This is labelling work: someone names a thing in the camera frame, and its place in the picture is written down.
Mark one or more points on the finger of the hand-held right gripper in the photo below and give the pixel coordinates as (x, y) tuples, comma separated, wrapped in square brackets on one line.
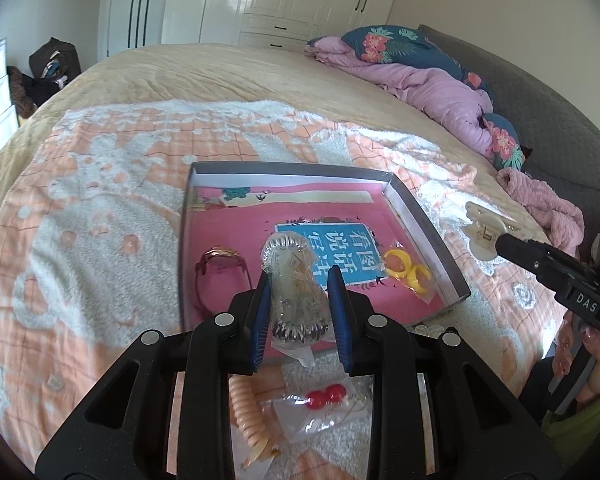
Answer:
[(535, 255)]

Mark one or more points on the white door with black stripes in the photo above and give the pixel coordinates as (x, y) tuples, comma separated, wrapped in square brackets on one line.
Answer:
[(125, 20)]

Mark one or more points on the bagged yellow rings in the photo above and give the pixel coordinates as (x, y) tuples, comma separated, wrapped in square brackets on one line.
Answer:
[(395, 262)]

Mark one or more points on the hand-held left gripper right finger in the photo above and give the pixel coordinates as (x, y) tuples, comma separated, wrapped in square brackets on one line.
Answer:
[(340, 320)]

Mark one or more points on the clear bag of silver beads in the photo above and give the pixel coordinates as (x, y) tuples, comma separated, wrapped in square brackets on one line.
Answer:
[(292, 300)]

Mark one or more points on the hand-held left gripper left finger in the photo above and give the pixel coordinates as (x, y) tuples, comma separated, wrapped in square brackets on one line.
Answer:
[(260, 320)]

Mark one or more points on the beige bed sheet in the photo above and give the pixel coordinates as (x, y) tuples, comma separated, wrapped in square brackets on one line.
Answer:
[(230, 75)]

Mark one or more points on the cream hair claw clip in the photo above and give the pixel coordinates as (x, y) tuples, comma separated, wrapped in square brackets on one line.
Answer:
[(480, 230)]

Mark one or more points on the person's right hand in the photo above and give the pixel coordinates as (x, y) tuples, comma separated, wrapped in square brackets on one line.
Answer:
[(570, 355)]

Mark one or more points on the grey padded headboard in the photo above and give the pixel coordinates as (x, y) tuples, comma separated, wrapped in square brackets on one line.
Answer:
[(555, 110)]

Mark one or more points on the pink-lined grey cardboard box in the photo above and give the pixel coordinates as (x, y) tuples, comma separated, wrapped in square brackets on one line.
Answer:
[(330, 210)]

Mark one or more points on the clear bag with red beads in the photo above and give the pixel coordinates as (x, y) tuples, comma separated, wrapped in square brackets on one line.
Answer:
[(325, 396)]

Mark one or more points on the dark red hair clip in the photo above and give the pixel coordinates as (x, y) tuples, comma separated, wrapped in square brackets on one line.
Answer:
[(230, 260)]

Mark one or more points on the dark floral pillow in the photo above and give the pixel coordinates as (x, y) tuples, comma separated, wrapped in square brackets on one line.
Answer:
[(395, 42), (502, 142)]

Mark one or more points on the pink fuzzy blanket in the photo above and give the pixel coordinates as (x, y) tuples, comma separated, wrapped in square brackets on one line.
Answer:
[(545, 200)]

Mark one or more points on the pink quilt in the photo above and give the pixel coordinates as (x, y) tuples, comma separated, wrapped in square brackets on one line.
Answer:
[(430, 90)]

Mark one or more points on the green cloth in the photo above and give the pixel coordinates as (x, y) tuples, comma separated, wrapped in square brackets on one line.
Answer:
[(590, 430)]

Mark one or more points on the clear bag of pearl beads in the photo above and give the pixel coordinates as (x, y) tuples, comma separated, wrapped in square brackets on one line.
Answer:
[(430, 330)]

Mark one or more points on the dark brown bag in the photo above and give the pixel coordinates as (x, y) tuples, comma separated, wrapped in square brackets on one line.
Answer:
[(55, 57)]

